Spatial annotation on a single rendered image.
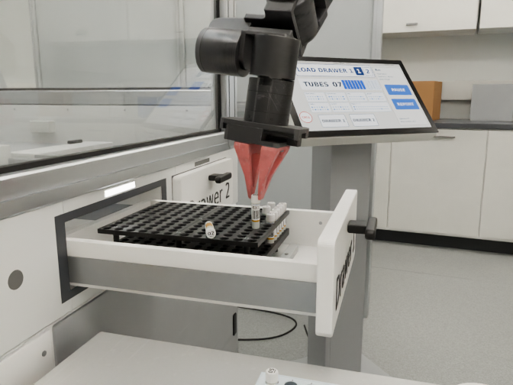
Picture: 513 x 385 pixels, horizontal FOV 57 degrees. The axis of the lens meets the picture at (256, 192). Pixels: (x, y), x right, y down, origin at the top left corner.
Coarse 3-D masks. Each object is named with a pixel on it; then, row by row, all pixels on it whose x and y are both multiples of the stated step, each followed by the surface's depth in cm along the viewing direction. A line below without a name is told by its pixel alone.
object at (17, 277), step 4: (12, 272) 51; (16, 272) 52; (20, 272) 52; (12, 276) 51; (16, 276) 52; (20, 276) 52; (8, 280) 51; (12, 280) 51; (16, 280) 52; (20, 280) 52; (8, 284) 51; (12, 284) 51; (16, 284) 52; (20, 284) 52; (12, 288) 51; (16, 288) 52
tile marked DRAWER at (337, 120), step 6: (336, 114) 141; (342, 114) 142; (324, 120) 138; (330, 120) 139; (336, 120) 140; (342, 120) 141; (324, 126) 137; (330, 126) 138; (336, 126) 138; (342, 126) 139; (348, 126) 140
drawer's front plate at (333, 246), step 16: (352, 192) 72; (336, 208) 62; (352, 208) 67; (336, 224) 54; (320, 240) 49; (336, 240) 49; (352, 240) 71; (320, 256) 49; (336, 256) 50; (352, 256) 72; (320, 272) 49; (336, 272) 51; (320, 288) 49; (336, 288) 52; (320, 304) 50; (320, 320) 50; (336, 320) 54
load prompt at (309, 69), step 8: (304, 64) 148; (312, 64) 149; (320, 64) 150; (328, 64) 152; (336, 64) 153; (296, 72) 145; (304, 72) 146; (312, 72) 147; (320, 72) 148; (328, 72) 150; (336, 72) 151; (344, 72) 152; (352, 72) 154; (360, 72) 155; (368, 72) 156
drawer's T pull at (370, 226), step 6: (354, 222) 62; (360, 222) 62; (366, 222) 62; (372, 222) 61; (348, 228) 61; (354, 228) 61; (360, 228) 60; (366, 228) 59; (372, 228) 58; (366, 234) 58; (372, 234) 58
